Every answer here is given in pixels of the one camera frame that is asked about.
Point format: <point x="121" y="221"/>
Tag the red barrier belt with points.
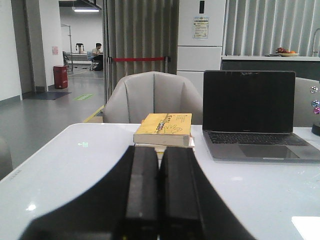
<point x="166" y="60"/>

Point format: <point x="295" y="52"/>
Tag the grey open laptop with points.
<point x="248" y="116"/>

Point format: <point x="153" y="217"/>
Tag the white middle book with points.
<point x="191" y="144"/>

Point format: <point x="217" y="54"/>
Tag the grey upholstered chair left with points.
<point x="137" y="95"/>

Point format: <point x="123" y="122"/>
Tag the metal ferris wheel desk toy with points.
<point x="316" y="110"/>

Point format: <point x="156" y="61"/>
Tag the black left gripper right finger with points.
<point x="190" y="208"/>

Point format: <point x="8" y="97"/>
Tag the white refrigerator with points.
<point x="200" y="38"/>

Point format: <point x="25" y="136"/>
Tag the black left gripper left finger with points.
<point x="122" y="205"/>

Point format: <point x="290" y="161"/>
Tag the grey upholstered chair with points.
<point x="137" y="95"/>
<point x="306" y="91"/>

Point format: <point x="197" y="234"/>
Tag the red waste bin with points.
<point x="60" y="76"/>

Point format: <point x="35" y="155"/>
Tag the fruit bowl on counter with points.
<point x="283" y="52"/>

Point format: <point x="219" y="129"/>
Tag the seated person in background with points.
<point x="98" y="56"/>

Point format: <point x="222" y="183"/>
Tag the grey upholstered chair right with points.
<point x="306" y="91"/>

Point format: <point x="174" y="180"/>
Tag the dark kitchen counter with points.
<point x="304" y="66"/>

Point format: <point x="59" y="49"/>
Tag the yellow top book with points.
<point x="170" y="129"/>

